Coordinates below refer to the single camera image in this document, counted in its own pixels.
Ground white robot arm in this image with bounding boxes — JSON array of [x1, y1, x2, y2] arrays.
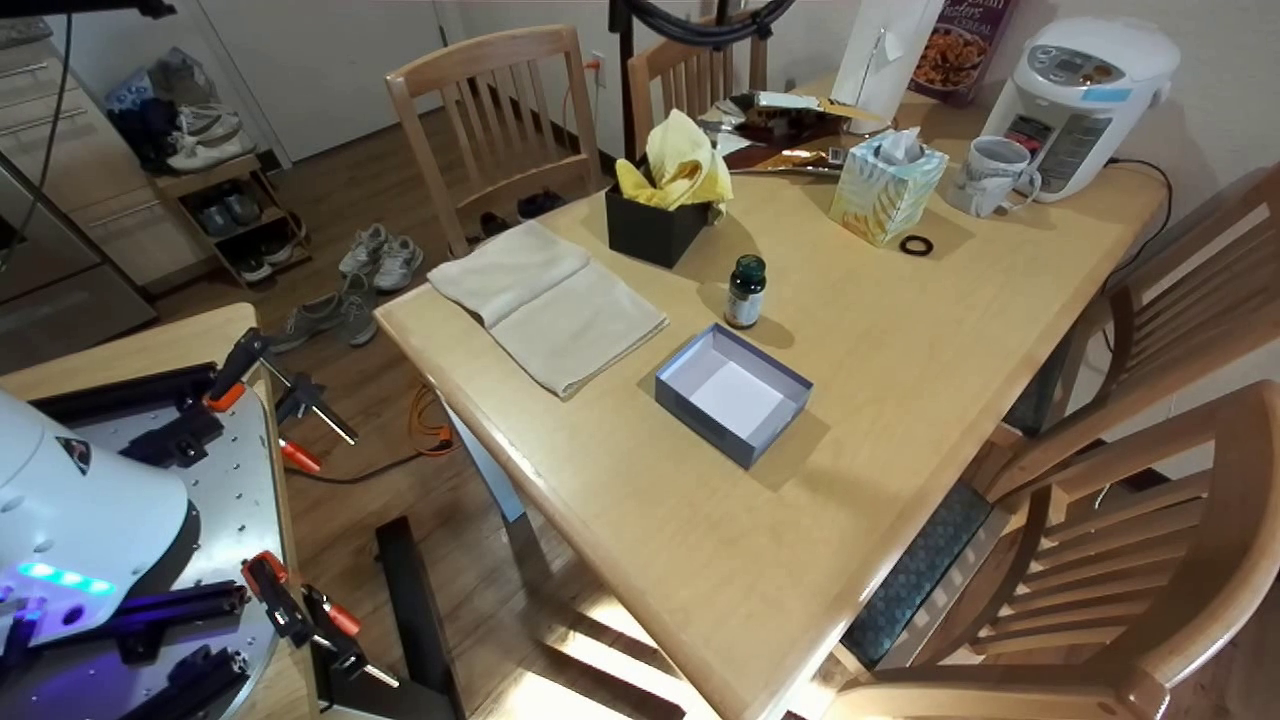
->
[[0, 394, 191, 645]]

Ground black box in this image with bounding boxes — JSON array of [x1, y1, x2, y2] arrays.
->
[[605, 189, 711, 266]]

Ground beige folded cloth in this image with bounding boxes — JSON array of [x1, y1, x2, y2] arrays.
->
[[426, 219, 663, 401]]

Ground white electric water boiler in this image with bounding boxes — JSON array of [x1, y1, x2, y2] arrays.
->
[[983, 14, 1178, 199]]

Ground grey sneakers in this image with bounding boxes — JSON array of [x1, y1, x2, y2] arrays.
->
[[338, 222, 422, 290]]

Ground white paper bag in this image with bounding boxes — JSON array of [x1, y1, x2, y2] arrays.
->
[[832, 0, 943, 118]]

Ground wooden chair near right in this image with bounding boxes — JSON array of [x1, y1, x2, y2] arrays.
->
[[820, 379, 1280, 720]]

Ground yellow cloth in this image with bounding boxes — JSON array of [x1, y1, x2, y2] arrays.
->
[[615, 107, 730, 211]]

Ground grey box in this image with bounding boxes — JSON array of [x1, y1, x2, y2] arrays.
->
[[657, 324, 811, 467]]

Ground black bar clamp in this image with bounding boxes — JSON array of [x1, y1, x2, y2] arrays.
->
[[274, 374, 356, 442]]

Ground orange handled clamp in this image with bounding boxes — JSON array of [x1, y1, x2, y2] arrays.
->
[[240, 550, 360, 656]]

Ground white mug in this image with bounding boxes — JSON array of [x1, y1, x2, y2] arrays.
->
[[956, 134, 1039, 217]]

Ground wooden chair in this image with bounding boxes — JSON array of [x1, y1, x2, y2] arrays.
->
[[625, 34, 766, 161], [385, 22, 605, 260], [820, 379, 1280, 720], [972, 163, 1280, 498]]

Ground wooden chair far right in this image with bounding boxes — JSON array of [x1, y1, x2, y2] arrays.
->
[[625, 34, 766, 161]]

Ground wooden dining table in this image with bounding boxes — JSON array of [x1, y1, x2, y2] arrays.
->
[[370, 90, 1176, 720]]

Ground wooden chair back right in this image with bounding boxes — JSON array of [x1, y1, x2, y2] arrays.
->
[[972, 163, 1280, 498]]

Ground robot mounting table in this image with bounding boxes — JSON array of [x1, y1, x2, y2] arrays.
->
[[0, 303, 321, 720]]

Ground tissue box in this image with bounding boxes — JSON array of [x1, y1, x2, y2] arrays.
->
[[832, 129, 946, 242]]

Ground snack bag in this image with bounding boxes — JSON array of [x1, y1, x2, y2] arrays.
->
[[911, 0, 1015, 103]]

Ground shoe rack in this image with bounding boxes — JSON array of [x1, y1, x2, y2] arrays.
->
[[153, 156, 308, 289]]

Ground black stand base bar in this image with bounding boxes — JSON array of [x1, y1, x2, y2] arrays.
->
[[375, 516, 462, 720]]

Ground wooden chair far left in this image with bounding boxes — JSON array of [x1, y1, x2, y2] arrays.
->
[[385, 22, 605, 260]]

